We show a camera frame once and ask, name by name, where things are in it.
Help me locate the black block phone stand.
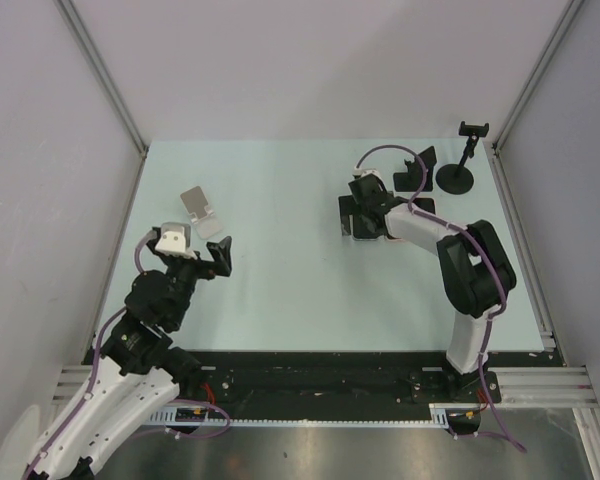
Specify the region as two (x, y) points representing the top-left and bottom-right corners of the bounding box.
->
(393, 146), (437, 193)

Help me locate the white slotted cable duct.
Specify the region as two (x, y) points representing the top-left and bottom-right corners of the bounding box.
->
(144, 405), (461, 429)

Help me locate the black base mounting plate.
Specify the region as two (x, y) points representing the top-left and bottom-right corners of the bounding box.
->
(82, 349), (566, 421)

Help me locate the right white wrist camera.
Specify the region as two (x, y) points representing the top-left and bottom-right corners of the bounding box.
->
(353, 168), (382, 180)

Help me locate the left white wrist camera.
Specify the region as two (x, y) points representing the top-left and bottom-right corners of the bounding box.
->
(155, 222), (198, 259)

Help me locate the black round-base phone stand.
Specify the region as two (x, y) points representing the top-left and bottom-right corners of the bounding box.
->
(435, 121), (490, 195)

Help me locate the black phone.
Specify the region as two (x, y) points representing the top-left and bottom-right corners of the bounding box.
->
(338, 195), (382, 240)

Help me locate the clear acrylic phone stand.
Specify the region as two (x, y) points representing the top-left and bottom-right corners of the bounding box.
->
(180, 186), (223, 240)

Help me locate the pink case phone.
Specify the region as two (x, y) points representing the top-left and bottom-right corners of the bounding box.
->
(413, 198), (436, 214)

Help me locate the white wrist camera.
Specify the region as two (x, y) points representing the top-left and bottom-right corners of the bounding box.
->
(155, 222), (198, 259)
(353, 168), (382, 180)

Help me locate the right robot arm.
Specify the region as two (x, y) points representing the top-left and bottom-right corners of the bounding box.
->
(343, 173), (517, 401)

